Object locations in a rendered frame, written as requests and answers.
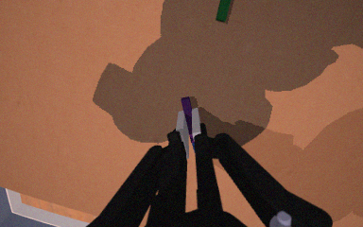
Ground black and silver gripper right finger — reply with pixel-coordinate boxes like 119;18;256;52
192;108;333;227

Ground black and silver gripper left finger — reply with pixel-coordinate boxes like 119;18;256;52
86;111;189;227

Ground dark purple rod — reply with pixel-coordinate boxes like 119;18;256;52
181;96;194;143

